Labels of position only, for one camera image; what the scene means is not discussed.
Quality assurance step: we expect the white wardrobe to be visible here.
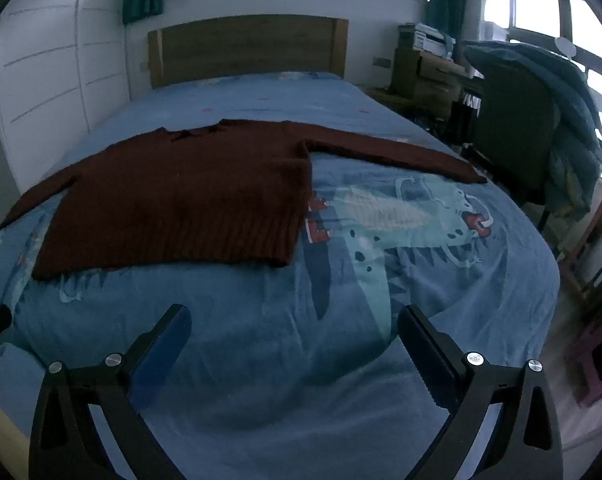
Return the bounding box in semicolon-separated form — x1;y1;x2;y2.
0;0;132;196

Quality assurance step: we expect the wooden bed headboard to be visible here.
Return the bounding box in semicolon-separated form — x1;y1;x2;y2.
147;14;349;90

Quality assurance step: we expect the dark red knitted sweater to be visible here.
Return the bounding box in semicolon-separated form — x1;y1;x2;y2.
0;119;488;282

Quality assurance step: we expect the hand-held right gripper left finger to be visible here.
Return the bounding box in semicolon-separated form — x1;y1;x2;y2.
28;304;192;480

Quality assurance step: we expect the blue printed bed cover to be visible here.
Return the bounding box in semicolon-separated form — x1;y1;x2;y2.
0;71;562;480

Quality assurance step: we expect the stack of books and boxes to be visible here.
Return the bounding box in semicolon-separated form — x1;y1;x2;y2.
398;22;454;58

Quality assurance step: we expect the wooden frame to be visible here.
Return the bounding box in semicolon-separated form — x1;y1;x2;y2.
556;195;602;306

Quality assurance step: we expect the maroon stool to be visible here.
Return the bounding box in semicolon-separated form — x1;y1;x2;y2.
566;310;602;408

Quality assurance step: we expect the wooden bedside cabinet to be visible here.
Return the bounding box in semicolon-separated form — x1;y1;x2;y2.
391;47;469;118

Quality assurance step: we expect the window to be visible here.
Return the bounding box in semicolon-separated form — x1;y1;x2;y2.
481;0;602;181

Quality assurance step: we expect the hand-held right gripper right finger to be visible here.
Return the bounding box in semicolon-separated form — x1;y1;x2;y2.
398;305;564;480

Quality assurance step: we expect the chair with blue blanket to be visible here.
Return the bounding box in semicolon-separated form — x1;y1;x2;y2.
461;40;602;216

